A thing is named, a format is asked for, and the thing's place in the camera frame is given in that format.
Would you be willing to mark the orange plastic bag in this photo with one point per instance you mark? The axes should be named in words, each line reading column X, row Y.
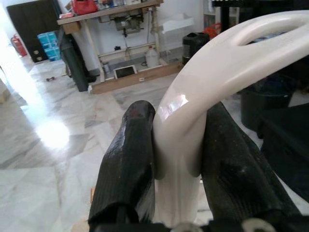
column 212, row 27

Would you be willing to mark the black cylindrical container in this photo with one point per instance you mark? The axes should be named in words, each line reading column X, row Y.
column 193, row 46

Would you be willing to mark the wooden workbench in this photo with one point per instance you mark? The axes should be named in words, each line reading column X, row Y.
column 108, row 13

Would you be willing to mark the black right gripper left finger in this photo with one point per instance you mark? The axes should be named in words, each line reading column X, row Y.
column 125, row 154

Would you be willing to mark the dark green rolled bag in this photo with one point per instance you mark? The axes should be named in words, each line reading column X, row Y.
column 72, row 62

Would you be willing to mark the grey machine under workbench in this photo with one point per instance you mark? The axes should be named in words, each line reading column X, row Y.
column 123, row 21

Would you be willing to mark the white plastic jug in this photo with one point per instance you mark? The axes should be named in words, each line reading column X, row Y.
column 152, row 56

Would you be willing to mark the red fire extinguisher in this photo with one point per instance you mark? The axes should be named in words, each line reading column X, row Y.
column 19, row 44

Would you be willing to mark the blue bottled water pack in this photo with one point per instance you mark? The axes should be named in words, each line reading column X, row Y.
column 49, row 46

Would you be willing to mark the black bucket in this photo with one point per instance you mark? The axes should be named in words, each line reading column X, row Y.
column 265, row 104

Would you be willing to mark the white framed tablet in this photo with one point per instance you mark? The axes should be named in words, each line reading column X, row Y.
column 125, row 72

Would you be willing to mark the black cabinet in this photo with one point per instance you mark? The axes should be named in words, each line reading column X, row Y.
column 31, row 19

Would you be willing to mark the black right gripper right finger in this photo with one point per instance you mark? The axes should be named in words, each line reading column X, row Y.
column 231, row 164

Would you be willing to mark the red bag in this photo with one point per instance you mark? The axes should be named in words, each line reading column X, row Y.
column 85, row 6

